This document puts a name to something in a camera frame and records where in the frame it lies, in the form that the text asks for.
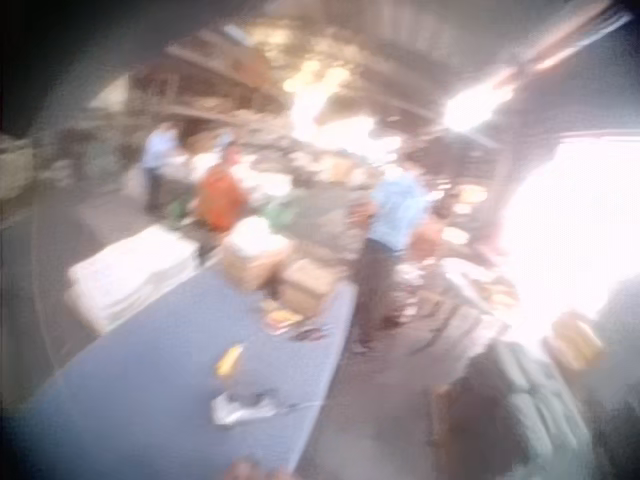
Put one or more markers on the small cardboard box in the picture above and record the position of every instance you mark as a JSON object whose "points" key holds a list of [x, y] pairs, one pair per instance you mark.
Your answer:
{"points": [[306, 285]]}

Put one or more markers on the dark scissors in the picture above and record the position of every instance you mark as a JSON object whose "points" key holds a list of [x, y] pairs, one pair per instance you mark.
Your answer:
{"points": [[311, 332]]}

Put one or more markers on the red and yellow packet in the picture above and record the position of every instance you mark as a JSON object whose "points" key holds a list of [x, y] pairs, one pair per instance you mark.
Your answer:
{"points": [[280, 318]]}

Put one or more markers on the person's right hand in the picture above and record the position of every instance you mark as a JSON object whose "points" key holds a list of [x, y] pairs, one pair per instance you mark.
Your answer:
{"points": [[250, 471]]}

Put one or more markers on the white electric iron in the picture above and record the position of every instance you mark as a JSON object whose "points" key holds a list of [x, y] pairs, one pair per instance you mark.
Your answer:
{"points": [[241, 404]]}

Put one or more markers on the yellow tool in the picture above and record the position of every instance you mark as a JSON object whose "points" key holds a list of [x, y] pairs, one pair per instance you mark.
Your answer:
{"points": [[229, 361]]}

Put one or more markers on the blue work table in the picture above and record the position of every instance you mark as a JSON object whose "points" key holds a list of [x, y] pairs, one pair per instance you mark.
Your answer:
{"points": [[150, 370]]}

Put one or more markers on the stack of white cloth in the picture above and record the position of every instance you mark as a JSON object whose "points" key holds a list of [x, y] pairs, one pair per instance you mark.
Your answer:
{"points": [[131, 270]]}

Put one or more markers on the rack of plates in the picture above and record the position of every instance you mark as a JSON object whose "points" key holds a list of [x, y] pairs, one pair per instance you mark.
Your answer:
{"points": [[475, 260]]}

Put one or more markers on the yellow container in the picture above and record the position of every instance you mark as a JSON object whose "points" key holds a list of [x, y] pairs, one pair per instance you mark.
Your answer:
{"points": [[575, 335]]}

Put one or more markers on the cardboard box with white bags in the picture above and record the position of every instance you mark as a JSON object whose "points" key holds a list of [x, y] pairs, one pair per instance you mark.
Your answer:
{"points": [[255, 255]]}

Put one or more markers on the stack of grey-green bundles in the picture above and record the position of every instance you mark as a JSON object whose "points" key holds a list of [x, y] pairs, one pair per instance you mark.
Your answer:
{"points": [[525, 400]]}

